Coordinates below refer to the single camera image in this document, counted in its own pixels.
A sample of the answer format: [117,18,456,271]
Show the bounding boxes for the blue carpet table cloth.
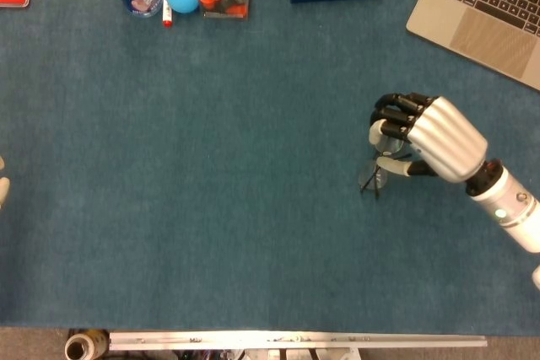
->
[0,0,540,336]

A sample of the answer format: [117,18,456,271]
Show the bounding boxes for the thin-framed eyeglasses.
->
[357,136,413,200]

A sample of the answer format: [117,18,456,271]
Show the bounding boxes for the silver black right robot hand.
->
[368,92,489,183]

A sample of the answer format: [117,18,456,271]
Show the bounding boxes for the aluminium rail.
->
[108,331,489,352]

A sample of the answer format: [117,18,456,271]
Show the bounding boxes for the grey open laptop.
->
[405,0,540,92]

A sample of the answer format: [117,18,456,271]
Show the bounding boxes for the brown tape roll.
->
[63,330,110,360]

